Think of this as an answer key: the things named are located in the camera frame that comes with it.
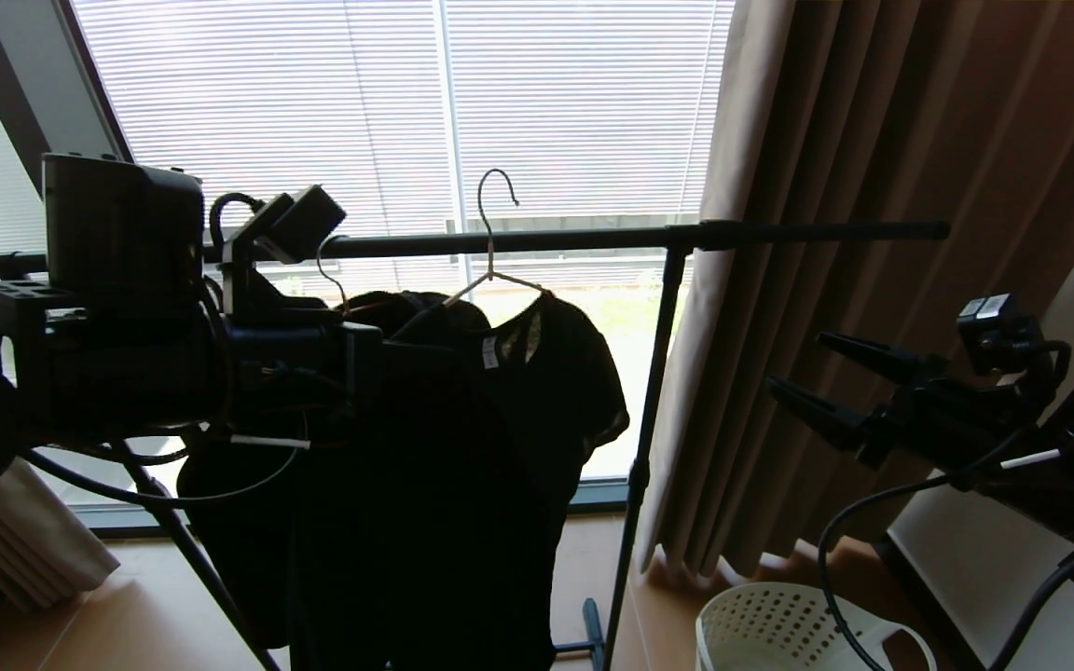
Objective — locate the window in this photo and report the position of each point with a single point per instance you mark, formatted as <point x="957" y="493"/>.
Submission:
<point x="313" y="112"/>

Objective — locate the pink clothes hanger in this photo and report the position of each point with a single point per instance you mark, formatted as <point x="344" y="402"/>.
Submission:
<point x="490" y="261"/>
<point x="339" y="289"/>

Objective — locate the white laundry basket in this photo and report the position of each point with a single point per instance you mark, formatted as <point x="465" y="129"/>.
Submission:
<point x="779" y="624"/>

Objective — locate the brown curtain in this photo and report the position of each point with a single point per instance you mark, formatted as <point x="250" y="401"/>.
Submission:
<point x="873" y="140"/>
<point x="24" y="540"/>

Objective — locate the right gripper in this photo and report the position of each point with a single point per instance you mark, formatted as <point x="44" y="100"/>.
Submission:
<point x="956" y="419"/>

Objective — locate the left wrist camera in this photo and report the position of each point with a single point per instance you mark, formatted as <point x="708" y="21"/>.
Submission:
<point x="299" y="224"/>

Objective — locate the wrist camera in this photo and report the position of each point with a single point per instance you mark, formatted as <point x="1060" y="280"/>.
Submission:
<point x="998" y="335"/>
<point x="299" y="224"/>

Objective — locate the black garment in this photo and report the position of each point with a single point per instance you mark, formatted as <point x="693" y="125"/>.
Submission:
<point x="239" y="540"/>
<point x="453" y="513"/>

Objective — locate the black clothes rack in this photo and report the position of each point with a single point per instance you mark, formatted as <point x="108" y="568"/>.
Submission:
<point x="779" y="230"/>

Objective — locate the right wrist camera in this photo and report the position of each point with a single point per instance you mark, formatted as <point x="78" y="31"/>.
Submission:
<point x="998" y="335"/>

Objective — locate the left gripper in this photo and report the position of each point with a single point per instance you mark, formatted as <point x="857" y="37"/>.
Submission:
<point x="304" y="373"/>

